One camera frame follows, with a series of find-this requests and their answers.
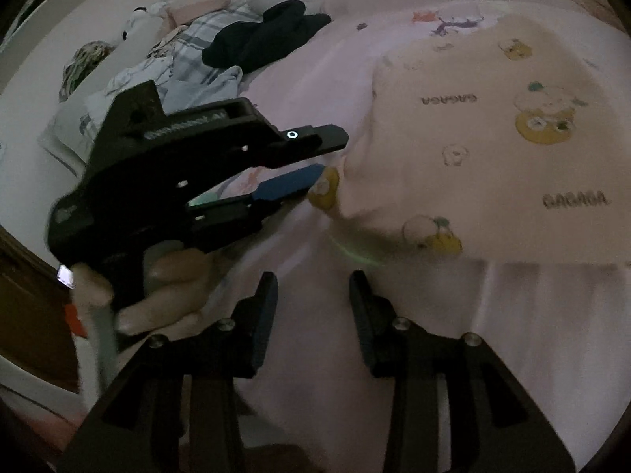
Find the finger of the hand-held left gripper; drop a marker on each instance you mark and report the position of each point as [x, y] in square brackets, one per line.
[315, 139]
[288, 185]

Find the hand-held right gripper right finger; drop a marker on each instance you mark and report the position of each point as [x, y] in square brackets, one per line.
[361, 315]

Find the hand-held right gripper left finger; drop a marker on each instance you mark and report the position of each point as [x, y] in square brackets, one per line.
[266, 315]

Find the cream cartoon printed garment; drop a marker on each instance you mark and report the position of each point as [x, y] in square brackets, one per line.
[468, 157]

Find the person's left hand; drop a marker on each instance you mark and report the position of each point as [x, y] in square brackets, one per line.
[172, 271]

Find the dark navy cloth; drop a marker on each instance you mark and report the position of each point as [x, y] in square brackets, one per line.
[266, 34]

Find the floral patterned cloth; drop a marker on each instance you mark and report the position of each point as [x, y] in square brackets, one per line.
[84, 66]

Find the plaid cloth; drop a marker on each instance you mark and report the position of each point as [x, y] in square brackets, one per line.
[192, 44]

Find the white plush toy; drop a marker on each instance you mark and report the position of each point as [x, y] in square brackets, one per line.
[143, 22]

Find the pink printed bed sheet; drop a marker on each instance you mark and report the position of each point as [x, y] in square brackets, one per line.
[517, 354]

